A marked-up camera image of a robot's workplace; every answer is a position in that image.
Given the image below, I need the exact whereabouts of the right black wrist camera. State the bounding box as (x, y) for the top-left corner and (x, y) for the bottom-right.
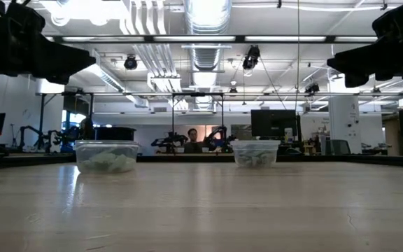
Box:
(372, 0), (403, 38)

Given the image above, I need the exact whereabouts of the black overhead camera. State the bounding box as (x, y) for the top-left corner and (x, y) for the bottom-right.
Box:
(242, 44), (261, 70)

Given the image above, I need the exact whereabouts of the pale green bold-print packet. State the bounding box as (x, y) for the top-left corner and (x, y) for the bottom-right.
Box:
(255, 150), (276, 168)

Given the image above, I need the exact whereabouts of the black ceiling spotlight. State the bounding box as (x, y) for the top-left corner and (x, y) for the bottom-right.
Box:
(123, 55), (139, 71)

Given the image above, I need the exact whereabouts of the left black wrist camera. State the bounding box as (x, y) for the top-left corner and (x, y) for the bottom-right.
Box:
(5, 1), (47, 36)

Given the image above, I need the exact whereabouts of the silver ventilation duct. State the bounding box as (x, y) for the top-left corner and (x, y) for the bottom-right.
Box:
(183, 0), (233, 109)

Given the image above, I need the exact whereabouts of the black rig crossbar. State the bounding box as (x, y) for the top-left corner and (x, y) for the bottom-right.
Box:
(45, 34), (379, 44)

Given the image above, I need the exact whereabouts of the white pillar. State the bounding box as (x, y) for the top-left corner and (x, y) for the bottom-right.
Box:
(328, 94), (362, 155)

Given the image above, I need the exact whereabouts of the person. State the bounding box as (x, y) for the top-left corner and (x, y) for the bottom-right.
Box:
(183, 127), (204, 154)
(78, 117), (96, 141)

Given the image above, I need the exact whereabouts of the grey office chair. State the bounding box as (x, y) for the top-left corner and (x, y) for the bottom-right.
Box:
(330, 139), (352, 155)

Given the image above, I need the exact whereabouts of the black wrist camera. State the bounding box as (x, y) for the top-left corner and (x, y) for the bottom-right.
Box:
(372, 0), (403, 38)
(5, 1), (47, 36)

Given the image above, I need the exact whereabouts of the black computer monitor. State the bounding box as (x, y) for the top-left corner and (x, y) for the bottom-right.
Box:
(250, 109), (302, 138)

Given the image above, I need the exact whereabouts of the rectangular clear plastic container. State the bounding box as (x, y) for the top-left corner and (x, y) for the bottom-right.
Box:
(73, 139), (140, 175)

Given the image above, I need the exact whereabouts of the round clear plastic container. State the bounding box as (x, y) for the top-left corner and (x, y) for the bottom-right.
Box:
(229, 139), (281, 169)

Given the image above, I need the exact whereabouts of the background black rig frame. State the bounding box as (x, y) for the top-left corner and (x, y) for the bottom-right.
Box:
(171, 92), (225, 155)

